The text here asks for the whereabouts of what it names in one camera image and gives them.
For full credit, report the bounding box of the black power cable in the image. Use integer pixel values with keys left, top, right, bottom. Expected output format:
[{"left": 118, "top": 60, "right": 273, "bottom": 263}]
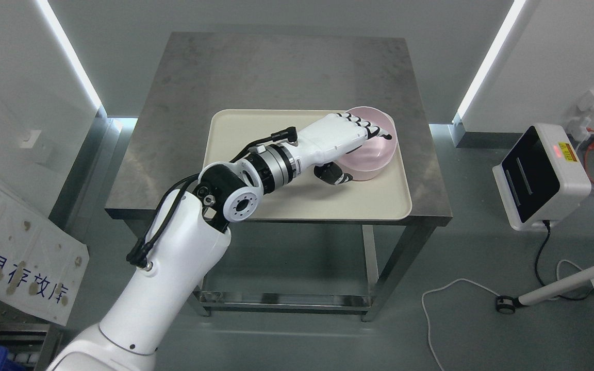
[{"left": 534, "top": 221, "right": 594, "bottom": 301}]

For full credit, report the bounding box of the white black box device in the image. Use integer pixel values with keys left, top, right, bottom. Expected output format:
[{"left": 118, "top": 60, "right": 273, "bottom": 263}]
[{"left": 492, "top": 124, "right": 592, "bottom": 231}]

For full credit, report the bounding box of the white floor cable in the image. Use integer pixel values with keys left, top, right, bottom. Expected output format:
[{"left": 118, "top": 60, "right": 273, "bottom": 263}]
[{"left": 421, "top": 259, "right": 586, "bottom": 371}]

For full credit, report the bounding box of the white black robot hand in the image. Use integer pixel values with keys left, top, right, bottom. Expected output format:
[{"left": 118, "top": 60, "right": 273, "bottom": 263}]
[{"left": 283, "top": 112, "right": 393, "bottom": 185}]

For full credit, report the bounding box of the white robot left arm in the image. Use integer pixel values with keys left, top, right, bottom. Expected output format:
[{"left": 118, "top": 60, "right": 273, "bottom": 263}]
[{"left": 48, "top": 127, "right": 298, "bottom": 370}]

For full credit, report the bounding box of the white stand leg with caster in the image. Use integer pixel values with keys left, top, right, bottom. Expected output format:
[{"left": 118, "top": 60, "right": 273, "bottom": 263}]
[{"left": 495, "top": 266, "right": 594, "bottom": 314}]

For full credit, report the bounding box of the beige plastic tray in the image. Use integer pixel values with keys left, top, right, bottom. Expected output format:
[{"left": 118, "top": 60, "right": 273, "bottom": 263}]
[{"left": 203, "top": 109, "right": 413, "bottom": 225}]

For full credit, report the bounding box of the white sign board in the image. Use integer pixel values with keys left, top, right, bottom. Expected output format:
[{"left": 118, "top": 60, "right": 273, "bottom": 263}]
[{"left": 0, "top": 188, "right": 89, "bottom": 326}]

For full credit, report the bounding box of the stainless steel table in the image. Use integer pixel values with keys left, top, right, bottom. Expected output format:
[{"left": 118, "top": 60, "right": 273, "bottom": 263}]
[{"left": 105, "top": 31, "right": 452, "bottom": 322}]

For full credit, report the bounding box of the white wall plug adapter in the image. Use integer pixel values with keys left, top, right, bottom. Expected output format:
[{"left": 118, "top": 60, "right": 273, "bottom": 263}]
[{"left": 567, "top": 89, "right": 594, "bottom": 145}]

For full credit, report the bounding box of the pink bowl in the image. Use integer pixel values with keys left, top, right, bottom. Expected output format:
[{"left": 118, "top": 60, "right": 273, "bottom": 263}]
[{"left": 335, "top": 106, "right": 398, "bottom": 181}]

